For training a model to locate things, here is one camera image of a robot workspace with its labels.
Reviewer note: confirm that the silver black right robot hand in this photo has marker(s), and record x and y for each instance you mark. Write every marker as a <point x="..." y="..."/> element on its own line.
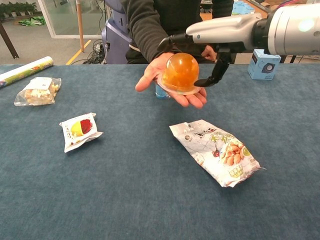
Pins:
<point x="225" y="30"/>

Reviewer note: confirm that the person's bare right hand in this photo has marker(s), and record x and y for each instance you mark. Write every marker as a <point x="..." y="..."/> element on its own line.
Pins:
<point x="152" y="72"/>

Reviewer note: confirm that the person's bare left hand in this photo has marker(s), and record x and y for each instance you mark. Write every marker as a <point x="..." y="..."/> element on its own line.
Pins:
<point x="208" y="53"/>

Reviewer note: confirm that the orange dome jelly cup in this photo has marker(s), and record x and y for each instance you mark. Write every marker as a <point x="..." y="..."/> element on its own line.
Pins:
<point x="182" y="72"/>

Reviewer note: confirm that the person's dark-sleeved left forearm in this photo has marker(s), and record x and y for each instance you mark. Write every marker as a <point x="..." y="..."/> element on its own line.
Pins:
<point x="225" y="7"/>

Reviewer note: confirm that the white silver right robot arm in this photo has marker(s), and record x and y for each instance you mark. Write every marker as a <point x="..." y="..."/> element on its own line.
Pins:
<point x="287" y="30"/>

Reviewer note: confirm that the person's dark-sleeved right forearm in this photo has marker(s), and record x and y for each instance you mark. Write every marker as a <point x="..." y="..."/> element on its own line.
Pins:
<point x="147" y="32"/>

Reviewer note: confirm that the small blue bottle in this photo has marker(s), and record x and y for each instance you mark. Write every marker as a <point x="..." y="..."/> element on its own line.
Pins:
<point x="161" y="94"/>

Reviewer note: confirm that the person's dark-clothed torso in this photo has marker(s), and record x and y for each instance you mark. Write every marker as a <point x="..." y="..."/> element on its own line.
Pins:
<point x="180" y="15"/>

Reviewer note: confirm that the blue-grey machine base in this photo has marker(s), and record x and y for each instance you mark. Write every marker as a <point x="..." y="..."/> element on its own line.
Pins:
<point x="115" y="37"/>

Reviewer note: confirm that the light blue speaker box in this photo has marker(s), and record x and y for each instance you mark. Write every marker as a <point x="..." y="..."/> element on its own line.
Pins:
<point x="265" y="67"/>

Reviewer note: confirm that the wooden pole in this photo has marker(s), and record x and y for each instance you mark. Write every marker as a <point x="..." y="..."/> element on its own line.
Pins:
<point x="80" y="25"/>

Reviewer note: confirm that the white packet red yellow print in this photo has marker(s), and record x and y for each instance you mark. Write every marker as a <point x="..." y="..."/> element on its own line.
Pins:
<point x="80" y="130"/>

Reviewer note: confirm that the white nut snack bag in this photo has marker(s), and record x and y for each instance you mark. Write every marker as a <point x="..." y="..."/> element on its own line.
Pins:
<point x="220" y="152"/>

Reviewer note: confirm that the sandwich in clear bag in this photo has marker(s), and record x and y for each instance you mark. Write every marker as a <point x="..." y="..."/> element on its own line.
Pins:
<point x="37" y="92"/>

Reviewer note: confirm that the white printed wrap roll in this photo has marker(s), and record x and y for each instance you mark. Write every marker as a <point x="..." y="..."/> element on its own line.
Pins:
<point x="25" y="71"/>

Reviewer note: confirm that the blue felt table cover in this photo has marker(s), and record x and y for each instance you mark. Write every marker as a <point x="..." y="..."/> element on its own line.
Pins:
<point x="137" y="200"/>

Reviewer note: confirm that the green cloth pile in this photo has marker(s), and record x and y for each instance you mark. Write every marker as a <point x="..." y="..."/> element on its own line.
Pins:
<point x="32" y="21"/>

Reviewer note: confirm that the dark slanted table leg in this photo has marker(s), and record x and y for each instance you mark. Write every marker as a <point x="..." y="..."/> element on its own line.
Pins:
<point x="8" y="41"/>

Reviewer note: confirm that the row of potted plants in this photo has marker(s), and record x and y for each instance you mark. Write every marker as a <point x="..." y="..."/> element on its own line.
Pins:
<point x="17" y="8"/>

